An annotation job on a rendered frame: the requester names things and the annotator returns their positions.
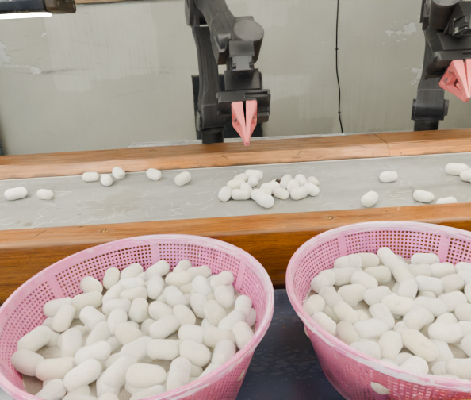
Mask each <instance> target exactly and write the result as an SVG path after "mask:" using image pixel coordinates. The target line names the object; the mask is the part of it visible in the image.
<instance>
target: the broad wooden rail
mask: <svg viewBox="0 0 471 400"><path fill-rule="evenodd" d="M463 152H471V128H467V129H441V130H427V131H414V132H400V133H374V134H360V135H346V136H333V137H307V138H293V139H280V140H253V141H250V144H249V146H247V147H246V146H245V145H244V142H243V141H240V142H226V143H212V144H186V145H172V146H158V147H145V148H118V149H105V150H91V151H77V152H51V153H37V154H24V155H10V156H0V180H6V179H32V178H46V177H60V176H72V175H83V174H84V173H86V172H97V173H98V174H112V170H113V169H114V168H115V167H120V168H121V169H123V170H124V172H125V173H126V172H140V171H147V170H148V169H150V168H153V169H155V170H158V171H166V170H180V169H194V168H207V167H234V166H247V165H261V164H275V163H301V162H315V161H329V160H355V159H369V158H382V157H396V156H421V155H435V154H449V153H463Z"/></svg>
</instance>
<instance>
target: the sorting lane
mask: <svg viewBox="0 0 471 400"><path fill-rule="evenodd" d="M448 163H463V164H466V165H467V166H468V167H469V169H470V168H471V152H463V153H449V154H435V155H421V156H396V157H382V158H369V159H355V160H329V161H315V162H301V163H275V164H261V165H247V166H234V167H207V168H194V169H180V170H166V171H160V172H161V173H162V178H161V179H160V180H158V181H155V180H152V179H149V178H148V177H147V172H146V171H140V172H126V173H125V177H124V178H123V179H117V178H115V177H114V176H113V174H108V175H110V176H111V178H112V180H113V182H112V184H111V185H110V186H108V187H107V186H104V185H103V184H102V182H101V176H102V175H104V174H99V179H98V181H95V182H85V181H84V180H83V179H82V175H72V176H60V177H46V178H32V179H6V180H0V230H4V229H31V228H44V227H57V226H71V225H97V224H111V223H125V222H138V221H164V220H178V219H191V218H205V217H231V216H245V215H258V214H272V213H298V212H312V211H325V210H352V209H365V208H378V207H392V206H418V205H432V204H436V202H437V201H438V200H439V199H440V198H447V197H454V198H456V199H457V201H458V203H459V202H471V182H466V181H462V180H461V178H460V175H449V174H447V173H446V170H445V167H446V165H447V164H448ZM247 170H260V171H261V172H262V173H263V177H262V179H261V180H259V181H258V184H257V186H255V187H251V188H252V190H254V189H260V187H261V185H262V184H264V183H270V182H271V181H272V180H274V179H281V178H282V177H283V176H284V175H291V176H292V178H293V179H295V177H296V175H299V174H302V175H304V177H305V178H306V179H307V180H308V178H309V177H311V176H313V177H315V178H316V179H317V180H318V181H319V183H320V185H319V186H318V187H319V190H320V191H319V193H318V195H316V196H311V195H310V194H308V196H307V197H305V198H301V199H299V200H294V199H292V198H291V196H290V193H289V197H288V198H287V199H285V200H283V199H280V198H277V197H275V196H274V194H272V195H271V196H272V197H273V198H274V204H273V206H272V207H270V208H265V207H263V206H260V205H259V204H258V203H257V202H256V201H255V200H254V199H252V198H251V197H250V198H249V199H247V200H235V199H233V198H232V196H231V197H230V198H229V199H228V200H227V201H226V202H222V201H221V200H220V199H219V198H218V194H219V192H220V190H221V188H222V187H226V186H227V183H228V181H230V180H233V179H234V178H235V177H236V176H237V175H239V174H242V173H244V174H245V172H246V171H247ZM184 171H187V172H189V173H190V175H191V180H190V181H189V182H188V183H186V184H185V185H183V186H179V185H177V184H176V183H175V181H174V180H175V177H176V176H177V175H179V174H181V173H182V172H184ZM386 171H395V172H396V173H397V174H398V177H397V179H396V180H395V181H392V182H387V183H383V182H382V181H381V180H380V178H379V177H380V174H381V173H382V172H386ZM17 187H24V188H25V189H26V190H27V191H28V193H27V195H26V197H24V198H19V199H15V200H12V201H10V200H7V199H6V198H5V197H4V193H5V191H6V190H8V189H13V188H17ZM40 189H45V190H51V191H52V192H53V194H54V196H53V198H52V199H50V200H45V199H39V198H38V197H37V196H36V193H37V191H38V190H40ZM417 190H423V191H427V192H431V193H432V194H433V195H434V201H433V202H431V203H425V202H418V201H416V200H415V199H414V198H413V194H414V192H415V191H417ZM370 191H374V192H376V193H377V194H378V200H377V202H376V203H375V204H373V205H372V206H371V207H365V206H364V205H363V204H362V202H361V199H362V197H363V196H364V195H365V194H367V193H368V192H370Z"/></svg>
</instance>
